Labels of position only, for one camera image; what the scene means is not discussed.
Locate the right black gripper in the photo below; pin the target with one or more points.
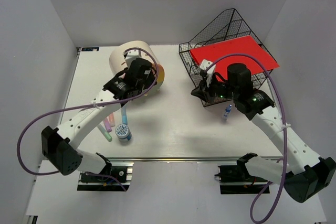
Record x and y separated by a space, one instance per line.
197 92

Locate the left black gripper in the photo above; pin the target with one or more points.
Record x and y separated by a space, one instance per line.
150 81

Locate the cream round drawer box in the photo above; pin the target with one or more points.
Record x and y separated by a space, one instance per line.
118 61

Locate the blue highlighter pen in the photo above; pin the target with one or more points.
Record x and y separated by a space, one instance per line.
124 115

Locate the blue patterned tape roll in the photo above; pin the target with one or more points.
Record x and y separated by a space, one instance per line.
123 133

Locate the pink highlighter pen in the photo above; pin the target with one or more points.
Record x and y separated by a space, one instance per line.
109 122

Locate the green highlighter pen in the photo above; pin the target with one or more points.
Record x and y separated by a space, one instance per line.
106 135

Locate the red paper folder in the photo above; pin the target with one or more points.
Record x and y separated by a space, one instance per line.
233 56

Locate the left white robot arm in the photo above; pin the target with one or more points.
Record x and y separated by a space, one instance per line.
61 144

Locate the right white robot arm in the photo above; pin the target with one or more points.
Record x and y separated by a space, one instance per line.
303 172

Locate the small blue-capped glue bottle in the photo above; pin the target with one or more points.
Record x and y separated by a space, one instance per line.
227 112

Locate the blue label sticker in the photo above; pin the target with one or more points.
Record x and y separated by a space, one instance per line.
90 49

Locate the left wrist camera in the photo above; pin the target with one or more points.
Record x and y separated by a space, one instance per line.
131 55

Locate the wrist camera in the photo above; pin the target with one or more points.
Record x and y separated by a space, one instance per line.
206 70
131 55

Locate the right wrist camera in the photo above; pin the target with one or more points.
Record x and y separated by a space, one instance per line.
206 70

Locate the black wire mesh organizer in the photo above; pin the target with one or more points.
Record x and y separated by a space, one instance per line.
226 34

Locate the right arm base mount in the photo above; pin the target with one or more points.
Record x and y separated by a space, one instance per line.
241 175

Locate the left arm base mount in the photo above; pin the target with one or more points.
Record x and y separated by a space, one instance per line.
117 178

